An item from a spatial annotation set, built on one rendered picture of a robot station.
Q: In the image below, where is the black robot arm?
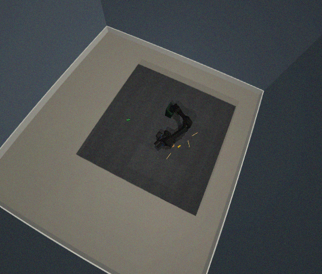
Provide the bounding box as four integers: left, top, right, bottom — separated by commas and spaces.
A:
154, 104, 192, 148

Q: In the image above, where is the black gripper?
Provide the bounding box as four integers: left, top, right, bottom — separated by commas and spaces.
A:
156, 132, 175, 147

